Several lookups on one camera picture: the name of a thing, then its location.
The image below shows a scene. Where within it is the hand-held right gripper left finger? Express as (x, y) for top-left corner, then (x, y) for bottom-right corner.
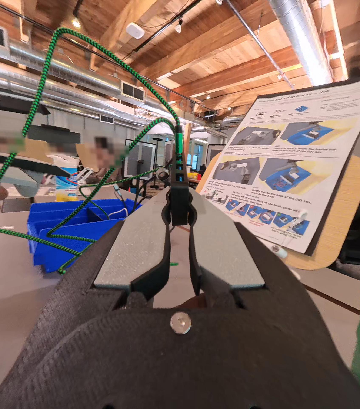
(93, 187), (171, 300)

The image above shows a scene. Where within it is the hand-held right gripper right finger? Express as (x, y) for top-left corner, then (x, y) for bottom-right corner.
(188, 188), (266, 296)

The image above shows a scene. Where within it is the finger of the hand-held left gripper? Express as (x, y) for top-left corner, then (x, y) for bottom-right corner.
(0, 160), (39, 199)

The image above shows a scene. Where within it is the black usb hub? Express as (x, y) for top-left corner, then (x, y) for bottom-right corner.
(169, 150), (190, 226)

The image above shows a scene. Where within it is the blue plastic bin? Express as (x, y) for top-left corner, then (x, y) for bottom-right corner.
(27, 198), (143, 274)

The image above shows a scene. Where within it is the green braided usb cable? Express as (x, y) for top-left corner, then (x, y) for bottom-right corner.
(0, 27), (187, 276)

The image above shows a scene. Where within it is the wipes canister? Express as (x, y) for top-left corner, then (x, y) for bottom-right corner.
(53, 155), (79, 202)

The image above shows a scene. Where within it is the black bin divider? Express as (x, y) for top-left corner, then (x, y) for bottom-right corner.
(87, 207), (111, 222)

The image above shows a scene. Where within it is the white metal document stand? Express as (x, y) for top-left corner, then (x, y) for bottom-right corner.
(269, 243), (302, 282)

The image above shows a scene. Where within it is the grey framed panel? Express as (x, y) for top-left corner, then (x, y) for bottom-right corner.
(205, 144), (227, 168)
(123, 138), (159, 179)

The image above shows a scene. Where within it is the printed instruction sheet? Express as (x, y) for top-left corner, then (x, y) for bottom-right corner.
(200, 74), (360, 255)

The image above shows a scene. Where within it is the wooden stand board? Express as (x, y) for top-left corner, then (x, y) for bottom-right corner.
(195, 154), (360, 271)

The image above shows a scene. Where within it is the white ceiling sensor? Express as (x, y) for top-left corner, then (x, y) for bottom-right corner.
(125, 22), (145, 40)

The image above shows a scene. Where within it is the long silver ventilation duct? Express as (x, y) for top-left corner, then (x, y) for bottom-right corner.
(0, 38), (196, 128)

